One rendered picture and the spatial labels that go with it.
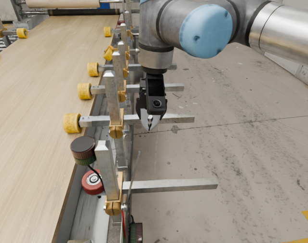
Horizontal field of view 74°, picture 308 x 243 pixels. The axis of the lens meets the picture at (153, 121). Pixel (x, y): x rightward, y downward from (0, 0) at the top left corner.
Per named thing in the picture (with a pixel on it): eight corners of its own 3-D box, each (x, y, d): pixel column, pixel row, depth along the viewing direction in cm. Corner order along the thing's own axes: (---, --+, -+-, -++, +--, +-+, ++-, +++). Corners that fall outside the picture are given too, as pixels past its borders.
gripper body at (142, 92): (162, 96, 66) (166, 59, 59) (164, 110, 59) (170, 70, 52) (138, 94, 65) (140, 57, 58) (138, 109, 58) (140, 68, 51)
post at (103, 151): (125, 223, 83) (109, 137, 53) (125, 232, 81) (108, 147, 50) (116, 223, 83) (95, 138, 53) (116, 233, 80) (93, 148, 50)
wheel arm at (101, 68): (175, 67, 127) (176, 61, 124) (176, 70, 124) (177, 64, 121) (93, 69, 124) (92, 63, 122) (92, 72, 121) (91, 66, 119)
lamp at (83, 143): (108, 183, 67) (96, 135, 54) (106, 199, 63) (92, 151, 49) (89, 184, 67) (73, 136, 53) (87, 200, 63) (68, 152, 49)
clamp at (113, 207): (124, 180, 77) (123, 171, 73) (122, 215, 66) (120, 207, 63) (109, 180, 76) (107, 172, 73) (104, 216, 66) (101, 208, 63)
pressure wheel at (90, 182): (112, 186, 77) (107, 167, 70) (109, 207, 71) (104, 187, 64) (90, 187, 77) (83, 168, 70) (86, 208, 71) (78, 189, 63)
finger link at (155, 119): (157, 122, 70) (160, 98, 65) (158, 133, 65) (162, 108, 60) (148, 122, 70) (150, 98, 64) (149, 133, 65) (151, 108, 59)
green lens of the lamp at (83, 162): (99, 147, 57) (98, 141, 55) (96, 165, 52) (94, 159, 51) (77, 148, 56) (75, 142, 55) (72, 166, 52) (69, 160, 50)
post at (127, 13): (132, 65, 199) (128, 10, 169) (132, 67, 196) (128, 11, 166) (129, 66, 199) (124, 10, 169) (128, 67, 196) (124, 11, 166)
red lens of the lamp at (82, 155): (98, 141, 55) (96, 135, 54) (94, 158, 51) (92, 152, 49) (75, 142, 55) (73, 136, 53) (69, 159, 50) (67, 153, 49)
